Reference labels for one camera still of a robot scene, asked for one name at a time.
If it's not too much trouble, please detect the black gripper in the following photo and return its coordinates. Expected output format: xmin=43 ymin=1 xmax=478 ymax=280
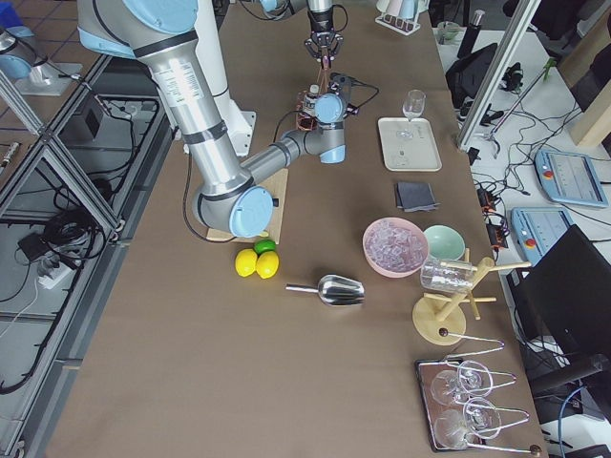
xmin=304 ymin=9 xmax=343 ymax=61
xmin=328 ymin=72 xmax=358 ymax=115

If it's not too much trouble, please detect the copper wire bottle basket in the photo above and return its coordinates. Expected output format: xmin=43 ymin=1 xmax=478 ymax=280
xmin=296 ymin=56 xmax=331 ymax=132

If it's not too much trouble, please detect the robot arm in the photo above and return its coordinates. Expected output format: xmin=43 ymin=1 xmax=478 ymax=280
xmin=259 ymin=0 xmax=343 ymax=69
xmin=77 ymin=1 xmax=354 ymax=238

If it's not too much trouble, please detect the tea bottle upper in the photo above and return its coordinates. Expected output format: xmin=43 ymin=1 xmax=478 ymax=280
xmin=302 ymin=84 xmax=320 ymax=116

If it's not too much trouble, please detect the clear wine glass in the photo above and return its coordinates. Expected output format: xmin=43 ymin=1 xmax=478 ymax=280
xmin=402 ymin=90 xmax=426 ymax=124

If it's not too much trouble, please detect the cream rabbit tray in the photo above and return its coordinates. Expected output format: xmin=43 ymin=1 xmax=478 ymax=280
xmin=377 ymin=117 xmax=442 ymax=172

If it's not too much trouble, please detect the bamboo cutting board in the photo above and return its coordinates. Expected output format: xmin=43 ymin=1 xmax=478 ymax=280
xmin=206 ymin=169 xmax=288 ymax=242

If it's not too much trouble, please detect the grey folded cloth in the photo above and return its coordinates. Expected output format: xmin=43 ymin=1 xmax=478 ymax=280
xmin=395 ymin=181 xmax=439 ymax=213

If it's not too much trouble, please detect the pink bowl of ice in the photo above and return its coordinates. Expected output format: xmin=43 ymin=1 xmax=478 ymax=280
xmin=362 ymin=218 xmax=429 ymax=279

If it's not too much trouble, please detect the green lime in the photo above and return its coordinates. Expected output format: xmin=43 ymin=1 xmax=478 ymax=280
xmin=253 ymin=239 xmax=277 ymax=256

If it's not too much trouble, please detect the green bowl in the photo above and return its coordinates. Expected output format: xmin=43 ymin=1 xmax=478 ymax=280
xmin=424 ymin=225 xmax=466 ymax=260

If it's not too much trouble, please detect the yellow lemon upper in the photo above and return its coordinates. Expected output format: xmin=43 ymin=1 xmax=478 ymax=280
xmin=256 ymin=251 xmax=280 ymax=280

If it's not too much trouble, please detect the yellow lemon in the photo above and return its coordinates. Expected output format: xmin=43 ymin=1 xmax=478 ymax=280
xmin=256 ymin=251 xmax=280 ymax=280
xmin=234 ymin=248 xmax=258 ymax=278

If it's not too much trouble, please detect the yellow lemon lower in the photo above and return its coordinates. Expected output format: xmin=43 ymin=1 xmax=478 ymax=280
xmin=234 ymin=248 xmax=258 ymax=278

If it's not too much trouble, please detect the steel ice scoop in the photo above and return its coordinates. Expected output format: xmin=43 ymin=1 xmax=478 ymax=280
xmin=285 ymin=274 xmax=365 ymax=306

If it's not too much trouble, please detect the clear glass jar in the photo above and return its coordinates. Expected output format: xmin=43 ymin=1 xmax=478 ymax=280
xmin=420 ymin=258 xmax=476 ymax=293

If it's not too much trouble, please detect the blue teach pendant near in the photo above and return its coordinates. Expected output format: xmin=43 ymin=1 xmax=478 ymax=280
xmin=510 ymin=207 xmax=574 ymax=265

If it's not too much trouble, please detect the blue teach pendant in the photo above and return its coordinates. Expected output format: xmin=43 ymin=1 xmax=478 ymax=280
xmin=535 ymin=149 xmax=609 ymax=208
xmin=510 ymin=207 xmax=574 ymax=265

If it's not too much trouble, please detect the blue teach pendant far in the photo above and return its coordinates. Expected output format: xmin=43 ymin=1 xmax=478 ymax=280
xmin=535 ymin=149 xmax=609 ymax=208

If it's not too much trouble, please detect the wooden glass drying tree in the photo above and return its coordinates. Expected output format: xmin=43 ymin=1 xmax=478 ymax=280
xmin=412 ymin=249 xmax=532 ymax=345

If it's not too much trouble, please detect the dark tray with glasses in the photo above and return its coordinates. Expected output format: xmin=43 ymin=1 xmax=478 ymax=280
xmin=415 ymin=359 xmax=542 ymax=457

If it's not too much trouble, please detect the white wire cup rack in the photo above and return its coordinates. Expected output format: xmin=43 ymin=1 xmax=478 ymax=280
xmin=375 ymin=0 xmax=420 ymax=36

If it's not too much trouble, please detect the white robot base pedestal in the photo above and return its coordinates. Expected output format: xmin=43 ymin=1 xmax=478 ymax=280
xmin=185 ymin=1 xmax=256 ymax=157

